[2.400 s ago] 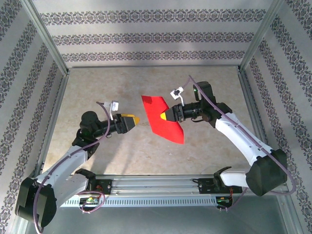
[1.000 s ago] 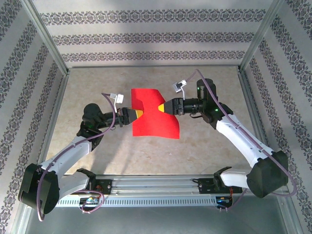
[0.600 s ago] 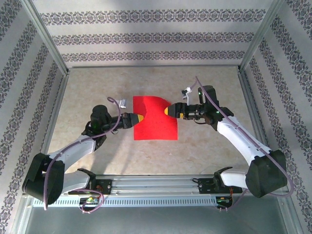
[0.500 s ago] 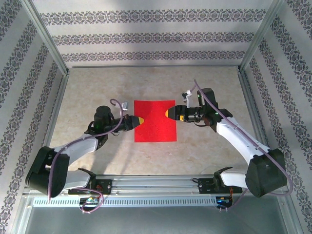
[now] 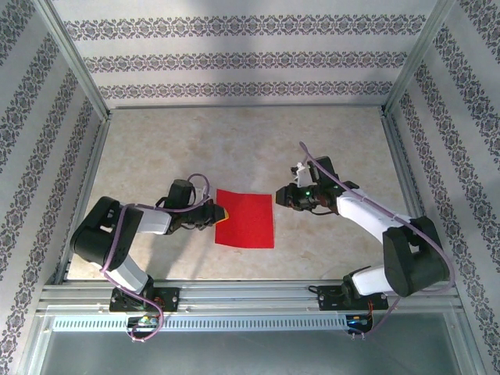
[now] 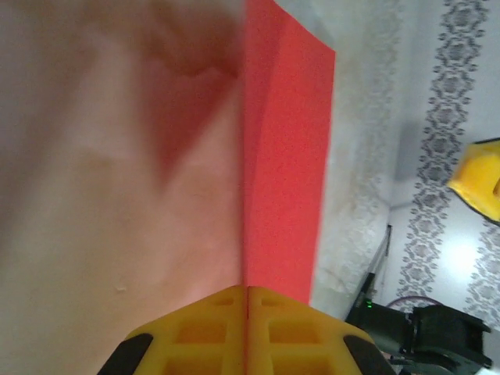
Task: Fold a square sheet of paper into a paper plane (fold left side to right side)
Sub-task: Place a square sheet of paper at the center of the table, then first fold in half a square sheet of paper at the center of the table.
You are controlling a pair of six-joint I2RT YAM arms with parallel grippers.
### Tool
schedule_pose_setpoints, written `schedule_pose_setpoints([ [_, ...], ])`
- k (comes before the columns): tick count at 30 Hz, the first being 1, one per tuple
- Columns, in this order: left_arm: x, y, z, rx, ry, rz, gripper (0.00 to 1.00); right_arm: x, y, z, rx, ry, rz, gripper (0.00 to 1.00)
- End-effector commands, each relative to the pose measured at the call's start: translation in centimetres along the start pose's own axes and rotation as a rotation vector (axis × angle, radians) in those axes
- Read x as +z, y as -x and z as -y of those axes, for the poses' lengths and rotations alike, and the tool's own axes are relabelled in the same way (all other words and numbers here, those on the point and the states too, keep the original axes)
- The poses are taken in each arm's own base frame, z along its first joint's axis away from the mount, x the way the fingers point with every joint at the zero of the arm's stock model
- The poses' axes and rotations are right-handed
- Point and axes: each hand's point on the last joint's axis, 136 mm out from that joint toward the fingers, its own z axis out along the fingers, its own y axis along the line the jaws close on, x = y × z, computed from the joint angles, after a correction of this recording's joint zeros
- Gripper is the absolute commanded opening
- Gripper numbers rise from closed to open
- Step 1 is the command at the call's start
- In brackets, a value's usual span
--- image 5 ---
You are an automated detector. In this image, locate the red paper sheet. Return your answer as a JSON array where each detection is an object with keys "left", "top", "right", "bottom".
[{"left": 213, "top": 188, "right": 276, "bottom": 250}]

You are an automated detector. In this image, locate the aluminium mounting rail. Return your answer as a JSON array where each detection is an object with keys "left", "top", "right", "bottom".
[{"left": 37, "top": 279, "right": 464, "bottom": 313}]

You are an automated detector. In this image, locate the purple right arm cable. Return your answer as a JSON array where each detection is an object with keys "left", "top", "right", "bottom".
[{"left": 298, "top": 140, "right": 456, "bottom": 341}]

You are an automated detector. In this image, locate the grey slotted cable duct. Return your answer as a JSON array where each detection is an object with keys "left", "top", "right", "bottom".
[{"left": 52, "top": 315, "right": 348, "bottom": 333}]

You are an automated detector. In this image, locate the grey metal panel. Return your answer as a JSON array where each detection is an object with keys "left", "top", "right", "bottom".
[{"left": 38, "top": 331, "right": 462, "bottom": 375}]

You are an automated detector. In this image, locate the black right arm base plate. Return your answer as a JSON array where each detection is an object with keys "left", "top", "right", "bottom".
[{"left": 316, "top": 284, "right": 390, "bottom": 313}]

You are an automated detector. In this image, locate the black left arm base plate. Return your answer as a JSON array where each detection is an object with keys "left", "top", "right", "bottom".
[{"left": 109, "top": 287, "right": 181, "bottom": 313}]

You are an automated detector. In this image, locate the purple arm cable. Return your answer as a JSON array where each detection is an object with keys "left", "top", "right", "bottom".
[
  {"left": 100, "top": 173, "right": 214, "bottom": 344},
  {"left": 298, "top": 140, "right": 456, "bottom": 341}
]

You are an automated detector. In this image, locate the aluminium frame post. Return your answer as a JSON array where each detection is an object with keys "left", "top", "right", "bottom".
[
  {"left": 17, "top": 312, "right": 54, "bottom": 375},
  {"left": 33, "top": 0, "right": 113, "bottom": 123},
  {"left": 447, "top": 312, "right": 481, "bottom": 375},
  {"left": 379, "top": 0, "right": 469, "bottom": 117}
]

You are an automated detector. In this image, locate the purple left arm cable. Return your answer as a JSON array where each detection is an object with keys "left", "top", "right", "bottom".
[{"left": 100, "top": 173, "right": 214, "bottom": 344}]

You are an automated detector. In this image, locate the small circuit board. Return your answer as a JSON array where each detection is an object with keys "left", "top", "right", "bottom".
[
  {"left": 346, "top": 313, "right": 374, "bottom": 329},
  {"left": 127, "top": 315, "right": 159, "bottom": 329}
]

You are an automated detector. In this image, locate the aluminium frame floor rail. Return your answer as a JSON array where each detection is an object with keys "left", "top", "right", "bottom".
[
  {"left": 52, "top": 116, "right": 113, "bottom": 285},
  {"left": 381, "top": 115, "right": 457, "bottom": 283},
  {"left": 109, "top": 103, "right": 386, "bottom": 111}
]

